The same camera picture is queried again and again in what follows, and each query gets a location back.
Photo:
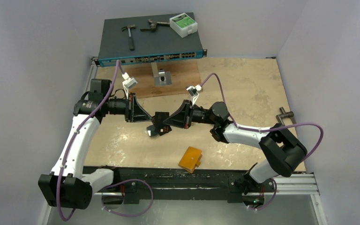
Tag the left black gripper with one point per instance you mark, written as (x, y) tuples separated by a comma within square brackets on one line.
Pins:
[(133, 111)]

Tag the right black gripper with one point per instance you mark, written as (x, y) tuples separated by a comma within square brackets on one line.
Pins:
[(189, 114)]

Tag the single black card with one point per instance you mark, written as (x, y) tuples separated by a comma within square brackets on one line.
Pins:
[(159, 118)]

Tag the orange leather card holder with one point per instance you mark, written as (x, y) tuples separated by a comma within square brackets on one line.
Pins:
[(191, 159)]

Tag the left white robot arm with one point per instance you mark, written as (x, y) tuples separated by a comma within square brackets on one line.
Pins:
[(65, 185)]

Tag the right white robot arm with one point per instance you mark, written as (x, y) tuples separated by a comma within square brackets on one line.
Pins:
[(283, 151)]

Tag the wooden board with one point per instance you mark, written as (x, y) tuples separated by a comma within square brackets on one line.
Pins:
[(183, 72)]

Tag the claw hammer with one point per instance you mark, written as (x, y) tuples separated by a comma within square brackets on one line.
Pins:
[(131, 44)]

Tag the rusty pliers tool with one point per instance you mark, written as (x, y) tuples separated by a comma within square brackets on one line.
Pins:
[(153, 25)]

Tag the white green electrical box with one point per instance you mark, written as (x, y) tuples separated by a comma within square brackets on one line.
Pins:
[(183, 24)]

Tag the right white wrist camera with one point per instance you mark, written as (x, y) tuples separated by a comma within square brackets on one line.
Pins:
[(194, 92)]

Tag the metal post bracket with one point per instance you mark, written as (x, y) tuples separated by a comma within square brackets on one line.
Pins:
[(161, 76)]

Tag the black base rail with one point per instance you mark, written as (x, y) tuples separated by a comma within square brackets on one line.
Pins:
[(231, 186)]

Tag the blue network switch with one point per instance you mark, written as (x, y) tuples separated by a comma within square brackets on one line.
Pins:
[(162, 45)]

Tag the grey metal crank handle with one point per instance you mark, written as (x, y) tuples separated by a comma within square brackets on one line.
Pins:
[(285, 115)]

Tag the aluminium frame rail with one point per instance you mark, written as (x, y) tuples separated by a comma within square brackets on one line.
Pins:
[(302, 184)]

